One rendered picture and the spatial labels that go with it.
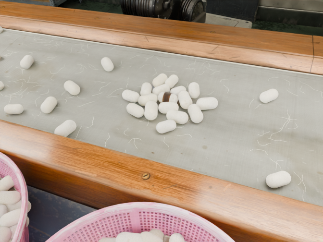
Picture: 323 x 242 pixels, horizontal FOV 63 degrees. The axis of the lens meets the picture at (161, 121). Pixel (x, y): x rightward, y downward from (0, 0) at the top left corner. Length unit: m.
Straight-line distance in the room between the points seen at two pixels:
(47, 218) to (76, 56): 0.36
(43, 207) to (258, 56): 0.48
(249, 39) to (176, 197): 0.41
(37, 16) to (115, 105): 0.43
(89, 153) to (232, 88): 0.29
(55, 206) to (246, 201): 0.29
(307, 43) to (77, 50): 0.50
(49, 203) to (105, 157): 0.14
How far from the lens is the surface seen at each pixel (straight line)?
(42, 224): 0.46
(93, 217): 0.33
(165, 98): 0.46
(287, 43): 0.63
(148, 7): 0.84
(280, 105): 0.50
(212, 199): 0.33
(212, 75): 0.54
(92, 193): 0.39
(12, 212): 0.40
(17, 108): 0.52
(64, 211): 0.45
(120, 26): 0.69
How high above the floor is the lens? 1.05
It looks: 45 degrees down
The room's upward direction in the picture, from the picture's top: 4 degrees counter-clockwise
